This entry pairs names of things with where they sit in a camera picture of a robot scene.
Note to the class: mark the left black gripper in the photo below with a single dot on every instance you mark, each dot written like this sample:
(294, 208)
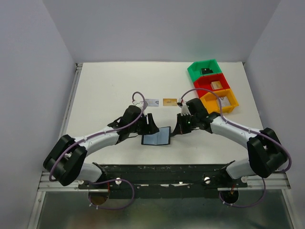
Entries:
(147, 124)

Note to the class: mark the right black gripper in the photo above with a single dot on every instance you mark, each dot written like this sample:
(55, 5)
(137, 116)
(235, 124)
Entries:
(180, 124)

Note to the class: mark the black leather card holder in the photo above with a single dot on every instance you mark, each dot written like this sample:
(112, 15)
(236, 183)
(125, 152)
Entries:
(156, 139)

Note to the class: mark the silver grey credit card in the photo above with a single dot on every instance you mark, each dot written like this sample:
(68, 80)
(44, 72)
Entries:
(152, 102)

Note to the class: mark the gold credit card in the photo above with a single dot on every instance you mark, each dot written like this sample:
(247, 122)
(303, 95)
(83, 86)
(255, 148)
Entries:
(169, 102)

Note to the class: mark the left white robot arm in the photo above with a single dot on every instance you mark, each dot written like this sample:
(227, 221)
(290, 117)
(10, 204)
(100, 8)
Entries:
(65, 162)

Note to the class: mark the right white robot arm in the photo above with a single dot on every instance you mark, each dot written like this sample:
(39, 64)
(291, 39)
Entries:
(265, 155)

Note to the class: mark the yellow plastic bin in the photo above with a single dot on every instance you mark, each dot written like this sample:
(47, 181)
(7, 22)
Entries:
(209, 101)

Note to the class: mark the white box in yellow bin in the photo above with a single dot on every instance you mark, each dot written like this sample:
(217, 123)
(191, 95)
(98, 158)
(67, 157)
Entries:
(223, 101)

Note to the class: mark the red plastic bin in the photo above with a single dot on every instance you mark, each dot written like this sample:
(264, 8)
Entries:
(205, 81)

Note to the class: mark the white box in red bin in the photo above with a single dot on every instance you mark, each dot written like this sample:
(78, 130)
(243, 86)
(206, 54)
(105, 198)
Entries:
(216, 85)

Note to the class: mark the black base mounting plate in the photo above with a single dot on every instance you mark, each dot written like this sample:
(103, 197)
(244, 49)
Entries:
(162, 181)

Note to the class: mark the green plastic bin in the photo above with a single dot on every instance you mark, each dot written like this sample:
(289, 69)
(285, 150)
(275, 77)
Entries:
(194, 70)

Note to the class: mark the black part in green bin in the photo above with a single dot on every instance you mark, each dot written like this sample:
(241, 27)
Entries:
(206, 71)

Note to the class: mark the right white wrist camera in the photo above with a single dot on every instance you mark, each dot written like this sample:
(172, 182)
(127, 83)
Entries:
(184, 108)

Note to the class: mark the aluminium extrusion rail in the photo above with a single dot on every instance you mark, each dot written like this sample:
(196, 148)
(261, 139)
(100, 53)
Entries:
(66, 115)

